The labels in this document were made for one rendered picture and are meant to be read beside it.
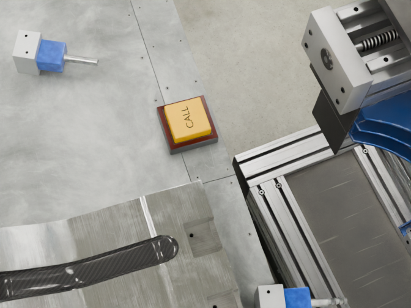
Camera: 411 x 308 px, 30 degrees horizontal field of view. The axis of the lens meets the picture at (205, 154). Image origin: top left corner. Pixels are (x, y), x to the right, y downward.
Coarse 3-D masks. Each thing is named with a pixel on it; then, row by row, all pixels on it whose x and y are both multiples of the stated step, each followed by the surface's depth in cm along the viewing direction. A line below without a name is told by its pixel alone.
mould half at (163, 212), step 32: (160, 192) 110; (192, 192) 110; (32, 224) 106; (64, 224) 108; (96, 224) 108; (128, 224) 108; (160, 224) 108; (0, 256) 101; (32, 256) 103; (64, 256) 105; (192, 256) 106; (224, 256) 106; (96, 288) 104; (128, 288) 104; (160, 288) 104; (192, 288) 104; (224, 288) 105
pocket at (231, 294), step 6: (216, 294) 105; (222, 294) 106; (228, 294) 107; (234, 294) 106; (210, 300) 107; (216, 300) 107; (222, 300) 107; (228, 300) 107; (234, 300) 107; (210, 306) 106; (216, 306) 107; (222, 306) 106; (228, 306) 106; (234, 306) 106; (240, 306) 105
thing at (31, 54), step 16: (32, 32) 123; (16, 48) 122; (32, 48) 122; (48, 48) 124; (64, 48) 124; (16, 64) 124; (32, 64) 123; (48, 64) 123; (64, 64) 125; (96, 64) 124
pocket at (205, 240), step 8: (208, 216) 109; (184, 224) 109; (192, 224) 110; (200, 224) 111; (208, 224) 111; (192, 232) 110; (200, 232) 110; (208, 232) 110; (216, 232) 109; (192, 240) 110; (200, 240) 110; (208, 240) 110; (216, 240) 109; (192, 248) 109; (200, 248) 109; (208, 248) 109; (216, 248) 110; (200, 256) 109
